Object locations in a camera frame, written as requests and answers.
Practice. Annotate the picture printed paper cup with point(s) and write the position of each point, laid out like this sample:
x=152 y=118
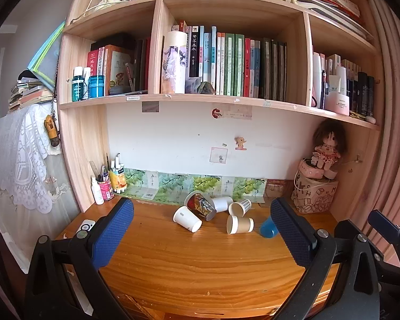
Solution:
x=201 y=205

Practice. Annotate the pink pen holder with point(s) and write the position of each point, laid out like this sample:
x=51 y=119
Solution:
x=105 y=189

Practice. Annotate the yellow can with pens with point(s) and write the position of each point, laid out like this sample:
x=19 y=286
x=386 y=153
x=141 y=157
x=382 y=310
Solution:
x=117 y=180

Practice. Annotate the grey patterned paper cup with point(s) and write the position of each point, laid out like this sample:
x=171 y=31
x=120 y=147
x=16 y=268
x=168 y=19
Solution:
x=240 y=206

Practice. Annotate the teal bottle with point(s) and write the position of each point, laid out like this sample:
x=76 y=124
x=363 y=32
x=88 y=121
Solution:
x=76 y=86

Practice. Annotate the green framed board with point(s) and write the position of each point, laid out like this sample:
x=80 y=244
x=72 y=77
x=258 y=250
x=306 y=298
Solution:
x=46 y=55

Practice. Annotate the brown haired rag doll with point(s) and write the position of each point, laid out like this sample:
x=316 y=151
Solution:
x=328 y=143

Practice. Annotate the blue plastic cup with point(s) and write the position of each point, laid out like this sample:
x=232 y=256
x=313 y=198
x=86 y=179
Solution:
x=269 y=228

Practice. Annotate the small white bottle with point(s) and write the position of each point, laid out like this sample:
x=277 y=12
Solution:
x=97 y=191

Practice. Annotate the row of red books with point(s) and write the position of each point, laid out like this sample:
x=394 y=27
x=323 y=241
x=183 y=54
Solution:
x=115 y=63

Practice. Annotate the blue jar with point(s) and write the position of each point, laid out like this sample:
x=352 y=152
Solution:
x=96 y=86

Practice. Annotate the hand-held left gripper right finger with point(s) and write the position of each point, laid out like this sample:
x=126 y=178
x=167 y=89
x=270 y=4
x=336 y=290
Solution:
x=291 y=235

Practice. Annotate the clear ruler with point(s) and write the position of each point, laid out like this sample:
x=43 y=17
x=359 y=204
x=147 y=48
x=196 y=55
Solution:
x=93 y=169

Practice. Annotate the small grey pouch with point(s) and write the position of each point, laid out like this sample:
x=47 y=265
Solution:
x=193 y=86

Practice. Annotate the plain white paper cup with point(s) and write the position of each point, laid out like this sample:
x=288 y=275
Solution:
x=186 y=219

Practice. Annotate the small white paper cup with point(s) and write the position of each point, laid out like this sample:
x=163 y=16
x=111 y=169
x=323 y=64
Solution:
x=222 y=204

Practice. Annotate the wooden bookshelf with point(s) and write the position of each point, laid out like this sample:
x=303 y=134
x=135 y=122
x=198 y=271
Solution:
x=83 y=130

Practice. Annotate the pink music box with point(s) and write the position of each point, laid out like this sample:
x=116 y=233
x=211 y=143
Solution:
x=311 y=170

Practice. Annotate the pile of books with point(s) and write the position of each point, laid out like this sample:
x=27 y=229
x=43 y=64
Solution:
x=30 y=92

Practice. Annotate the row of green and white books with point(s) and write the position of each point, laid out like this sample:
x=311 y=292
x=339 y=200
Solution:
x=233 y=66

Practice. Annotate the red wall sticker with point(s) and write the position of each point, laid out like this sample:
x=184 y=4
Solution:
x=216 y=112

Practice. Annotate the letter printed paper bag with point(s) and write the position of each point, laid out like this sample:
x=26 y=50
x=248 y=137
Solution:
x=315 y=195

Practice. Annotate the grey wall sticker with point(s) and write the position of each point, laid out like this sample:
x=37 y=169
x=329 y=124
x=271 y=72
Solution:
x=150 y=107

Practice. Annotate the white face mask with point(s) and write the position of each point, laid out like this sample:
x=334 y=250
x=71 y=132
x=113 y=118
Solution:
x=101 y=2

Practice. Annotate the white spray bottle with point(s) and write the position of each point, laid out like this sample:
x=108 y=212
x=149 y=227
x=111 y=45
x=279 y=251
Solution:
x=85 y=81

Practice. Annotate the pink square wall sticker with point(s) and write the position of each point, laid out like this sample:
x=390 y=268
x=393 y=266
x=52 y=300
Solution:
x=218 y=155

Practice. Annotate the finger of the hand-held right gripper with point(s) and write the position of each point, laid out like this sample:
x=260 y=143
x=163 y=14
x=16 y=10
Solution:
x=346 y=228
x=385 y=224

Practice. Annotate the small brown box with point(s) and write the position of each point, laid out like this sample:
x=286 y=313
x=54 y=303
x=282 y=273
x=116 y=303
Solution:
x=275 y=188

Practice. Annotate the white remote control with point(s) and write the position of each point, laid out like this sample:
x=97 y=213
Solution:
x=86 y=225

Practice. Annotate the white lace cloth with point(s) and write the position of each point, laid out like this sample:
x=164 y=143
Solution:
x=23 y=163

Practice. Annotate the duck wall sticker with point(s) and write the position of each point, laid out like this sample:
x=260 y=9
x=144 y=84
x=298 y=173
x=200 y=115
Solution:
x=240 y=143

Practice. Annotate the white printed paper tube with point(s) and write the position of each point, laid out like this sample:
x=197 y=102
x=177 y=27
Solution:
x=174 y=63

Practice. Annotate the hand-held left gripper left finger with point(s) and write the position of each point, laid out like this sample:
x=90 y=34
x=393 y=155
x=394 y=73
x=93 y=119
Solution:
x=115 y=230

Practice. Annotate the white cosmetic jar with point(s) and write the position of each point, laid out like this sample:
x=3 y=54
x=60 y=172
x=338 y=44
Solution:
x=336 y=104

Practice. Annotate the pink curtain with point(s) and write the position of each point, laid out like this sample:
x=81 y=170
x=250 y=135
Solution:
x=395 y=106

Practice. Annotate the row of cosmetics and books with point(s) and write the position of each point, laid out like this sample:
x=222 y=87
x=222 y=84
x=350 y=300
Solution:
x=353 y=83

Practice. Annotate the brown paper cup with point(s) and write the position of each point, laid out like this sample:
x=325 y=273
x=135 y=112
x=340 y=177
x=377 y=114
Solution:
x=240 y=224

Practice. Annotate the green leaf printed paper strip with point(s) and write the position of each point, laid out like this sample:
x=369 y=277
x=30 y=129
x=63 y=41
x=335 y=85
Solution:
x=190 y=185

